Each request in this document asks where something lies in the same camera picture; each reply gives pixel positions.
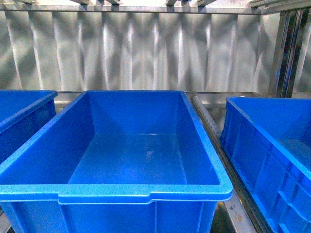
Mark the blue bin with buttons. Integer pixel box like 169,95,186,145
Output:
0,90,57,162

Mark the empty blue bin right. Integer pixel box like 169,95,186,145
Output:
0,91,233,233

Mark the far right blue bin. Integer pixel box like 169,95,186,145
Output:
220,97,311,233

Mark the steel shelf upright post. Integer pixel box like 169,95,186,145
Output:
273,8,309,98

